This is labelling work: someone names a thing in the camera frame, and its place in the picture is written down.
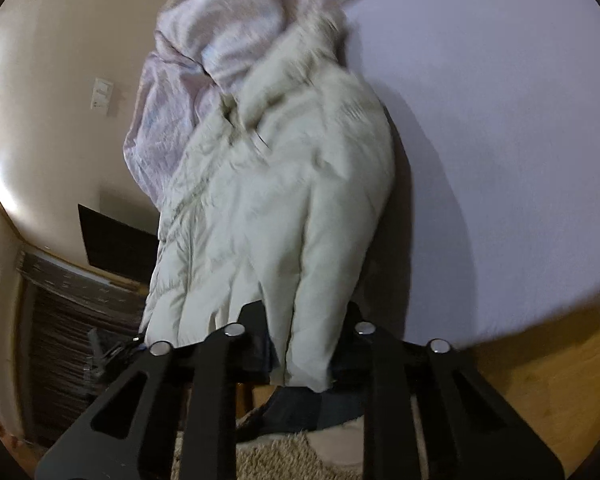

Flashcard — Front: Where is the bed with white sheet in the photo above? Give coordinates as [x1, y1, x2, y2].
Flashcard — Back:
[330, 0, 600, 356]

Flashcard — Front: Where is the beige shaggy rug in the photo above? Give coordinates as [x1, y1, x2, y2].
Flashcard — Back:
[172, 420, 381, 480]

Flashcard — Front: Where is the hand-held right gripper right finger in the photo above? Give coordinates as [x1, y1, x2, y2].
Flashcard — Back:
[330, 302, 566, 480]

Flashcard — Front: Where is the dark blue cloth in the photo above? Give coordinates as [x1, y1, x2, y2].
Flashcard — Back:
[269, 384, 367, 434]

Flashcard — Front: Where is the white puffer jacket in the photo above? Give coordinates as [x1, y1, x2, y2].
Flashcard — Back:
[139, 10, 397, 393]

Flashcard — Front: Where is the black flat panel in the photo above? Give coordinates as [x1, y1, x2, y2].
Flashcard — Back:
[77, 203, 161, 287]

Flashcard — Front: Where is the pale pink duvet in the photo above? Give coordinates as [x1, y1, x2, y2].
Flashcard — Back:
[122, 0, 381, 211]

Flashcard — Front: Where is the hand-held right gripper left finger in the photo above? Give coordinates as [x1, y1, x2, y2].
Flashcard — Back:
[34, 301, 277, 480]

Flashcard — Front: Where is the white wall light switch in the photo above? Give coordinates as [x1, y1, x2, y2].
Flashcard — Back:
[91, 77, 114, 111]

